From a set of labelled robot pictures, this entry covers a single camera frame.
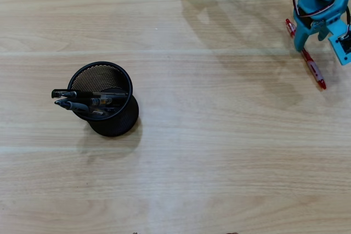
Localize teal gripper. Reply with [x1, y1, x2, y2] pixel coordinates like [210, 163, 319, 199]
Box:
[292, 0, 351, 52]

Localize red pen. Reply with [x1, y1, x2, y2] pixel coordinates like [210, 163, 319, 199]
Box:
[285, 18, 327, 90]

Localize clear pen with grey grip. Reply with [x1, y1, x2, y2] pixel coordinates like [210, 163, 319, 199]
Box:
[54, 99, 107, 117]

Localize clear pen with black cap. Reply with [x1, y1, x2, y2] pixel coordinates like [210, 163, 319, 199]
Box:
[51, 88, 129, 99]

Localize black mesh pen holder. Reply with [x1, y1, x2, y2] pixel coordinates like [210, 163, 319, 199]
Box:
[67, 61, 140, 138]

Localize red white black servo wire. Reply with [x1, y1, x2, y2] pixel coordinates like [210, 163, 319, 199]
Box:
[300, 0, 343, 19]
[291, 0, 304, 17]

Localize teal wrist camera module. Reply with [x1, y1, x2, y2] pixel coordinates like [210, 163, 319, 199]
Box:
[328, 22, 351, 66]

